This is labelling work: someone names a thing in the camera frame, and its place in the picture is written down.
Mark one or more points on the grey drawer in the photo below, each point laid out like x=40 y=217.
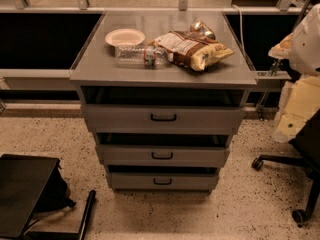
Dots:
x=162 y=156
x=162 y=119
x=162 y=181

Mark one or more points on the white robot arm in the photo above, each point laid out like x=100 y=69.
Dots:
x=300 y=100

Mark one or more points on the grey drawer cabinet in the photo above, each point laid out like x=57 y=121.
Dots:
x=150 y=94

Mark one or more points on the grey top drawer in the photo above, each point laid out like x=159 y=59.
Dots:
x=162 y=119

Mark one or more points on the grey bottom drawer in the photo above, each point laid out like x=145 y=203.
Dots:
x=162 y=181

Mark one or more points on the clear plastic water bottle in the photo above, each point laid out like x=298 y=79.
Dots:
x=147 y=56

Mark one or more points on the yellow brown chip bag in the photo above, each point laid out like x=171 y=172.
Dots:
x=192 y=49

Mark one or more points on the white paper bowl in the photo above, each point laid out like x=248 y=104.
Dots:
x=122 y=37

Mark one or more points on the shiny metal can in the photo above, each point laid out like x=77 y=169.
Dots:
x=202 y=28

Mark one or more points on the black office chair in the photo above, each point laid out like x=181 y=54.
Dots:
x=307 y=143

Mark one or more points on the metal diagonal rod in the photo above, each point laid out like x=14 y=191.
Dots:
x=273 y=80

